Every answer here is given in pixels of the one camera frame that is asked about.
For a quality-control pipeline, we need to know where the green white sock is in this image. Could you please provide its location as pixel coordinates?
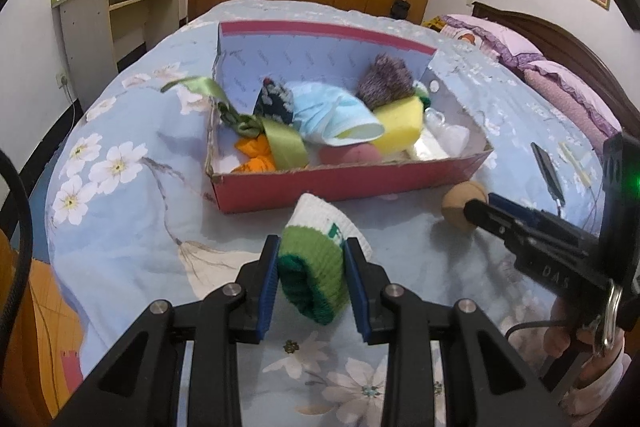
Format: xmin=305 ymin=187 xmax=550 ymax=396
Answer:
xmin=413 ymin=81 xmax=431 ymax=108
xmin=278 ymin=193 xmax=373 ymax=325

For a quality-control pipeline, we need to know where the tan stocking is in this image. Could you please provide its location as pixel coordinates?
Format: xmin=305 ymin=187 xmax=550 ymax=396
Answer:
xmin=442 ymin=180 xmax=488 ymax=234

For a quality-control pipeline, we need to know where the white plastic bag with rings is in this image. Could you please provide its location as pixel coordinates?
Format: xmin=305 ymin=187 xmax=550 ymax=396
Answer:
xmin=424 ymin=108 xmax=471 ymax=157

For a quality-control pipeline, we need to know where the green satin ribbon bow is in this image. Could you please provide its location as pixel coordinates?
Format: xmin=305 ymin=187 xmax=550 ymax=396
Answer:
xmin=160 ymin=76 xmax=309 ymax=170

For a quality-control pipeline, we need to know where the dark floral fabric pouch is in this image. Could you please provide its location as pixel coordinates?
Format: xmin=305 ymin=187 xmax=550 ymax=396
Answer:
xmin=254 ymin=77 xmax=294 ymax=126

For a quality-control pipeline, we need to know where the purple knitted sock bundle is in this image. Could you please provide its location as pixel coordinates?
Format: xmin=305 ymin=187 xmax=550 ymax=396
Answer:
xmin=356 ymin=53 xmax=414 ymax=110

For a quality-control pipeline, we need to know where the pink round soft object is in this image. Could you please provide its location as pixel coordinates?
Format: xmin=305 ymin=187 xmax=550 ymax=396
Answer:
xmin=318 ymin=143 xmax=382 ymax=165

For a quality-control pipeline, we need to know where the right hand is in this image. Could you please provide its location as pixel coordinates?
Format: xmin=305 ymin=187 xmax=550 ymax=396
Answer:
xmin=544 ymin=298 xmax=625 ymax=389

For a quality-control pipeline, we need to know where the black smartphone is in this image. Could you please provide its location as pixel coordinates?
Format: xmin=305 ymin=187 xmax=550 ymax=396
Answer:
xmin=530 ymin=142 xmax=565 ymax=215

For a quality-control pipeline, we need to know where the lower orange cloth bundle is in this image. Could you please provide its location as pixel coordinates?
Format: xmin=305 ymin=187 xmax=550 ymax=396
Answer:
xmin=232 ymin=156 xmax=277 ymax=173

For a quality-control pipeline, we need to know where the orange cloth bundle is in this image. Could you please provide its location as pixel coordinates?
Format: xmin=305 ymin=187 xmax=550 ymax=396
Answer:
xmin=232 ymin=156 xmax=277 ymax=173
xmin=234 ymin=134 xmax=271 ymax=159

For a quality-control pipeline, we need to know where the upper orange cloth bundle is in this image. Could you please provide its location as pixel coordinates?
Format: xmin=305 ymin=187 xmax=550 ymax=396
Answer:
xmin=234 ymin=134 xmax=271 ymax=159

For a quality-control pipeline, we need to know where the floral blue bedspread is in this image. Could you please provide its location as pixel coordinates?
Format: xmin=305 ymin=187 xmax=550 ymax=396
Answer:
xmin=46 ymin=0 xmax=604 ymax=426

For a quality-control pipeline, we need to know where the yellow sponge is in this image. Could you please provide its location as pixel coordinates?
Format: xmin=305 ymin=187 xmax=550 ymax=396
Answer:
xmin=372 ymin=96 xmax=424 ymax=155

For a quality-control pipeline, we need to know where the light blue face mask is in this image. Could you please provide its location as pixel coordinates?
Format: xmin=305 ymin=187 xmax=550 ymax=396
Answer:
xmin=285 ymin=81 xmax=384 ymax=146

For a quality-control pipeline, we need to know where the dark wooden headboard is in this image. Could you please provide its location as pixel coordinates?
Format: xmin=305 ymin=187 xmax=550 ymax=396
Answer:
xmin=472 ymin=1 xmax=640 ymax=138

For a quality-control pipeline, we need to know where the pink ruffled pillow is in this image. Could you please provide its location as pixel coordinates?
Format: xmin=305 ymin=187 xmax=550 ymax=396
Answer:
xmin=440 ymin=14 xmax=544 ymax=68

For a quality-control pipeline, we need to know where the pink cardboard box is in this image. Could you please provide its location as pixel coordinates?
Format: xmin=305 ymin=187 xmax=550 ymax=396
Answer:
xmin=205 ymin=20 xmax=491 ymax=213

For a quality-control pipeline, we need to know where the black bag by wardrobe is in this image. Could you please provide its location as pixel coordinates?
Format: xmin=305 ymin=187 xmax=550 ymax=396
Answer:
xmin=390 ymin=0 xmax=411 ymax=20

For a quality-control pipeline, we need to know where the white shelf desk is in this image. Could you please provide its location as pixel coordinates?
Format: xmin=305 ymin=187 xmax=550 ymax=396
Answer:
xmin=51 ymin=0 xmax=180 ymax=110

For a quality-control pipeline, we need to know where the black cable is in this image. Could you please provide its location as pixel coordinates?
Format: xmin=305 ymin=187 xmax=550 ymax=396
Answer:
xmin=0 ymin=148 xmax=35 ymax=353

